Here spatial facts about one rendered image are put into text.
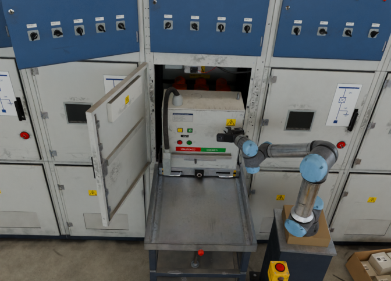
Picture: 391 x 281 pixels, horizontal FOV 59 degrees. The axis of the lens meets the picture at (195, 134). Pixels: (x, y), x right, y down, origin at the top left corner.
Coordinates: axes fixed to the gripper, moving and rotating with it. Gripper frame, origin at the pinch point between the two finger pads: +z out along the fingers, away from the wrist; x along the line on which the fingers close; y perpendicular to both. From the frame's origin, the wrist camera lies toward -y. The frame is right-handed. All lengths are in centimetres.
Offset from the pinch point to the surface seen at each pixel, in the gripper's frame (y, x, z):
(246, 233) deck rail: 0, -51, -36
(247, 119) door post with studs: 20.4, 1.3, 9.9
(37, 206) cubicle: -125, -68, 69
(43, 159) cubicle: -112, -25, 56
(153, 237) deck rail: -51, -48, -25
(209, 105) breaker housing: -7.8, 15.4, 3.5
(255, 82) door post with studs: 21.7, 26.9, 2.3
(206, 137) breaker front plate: -9.4, -5.7, 6.0
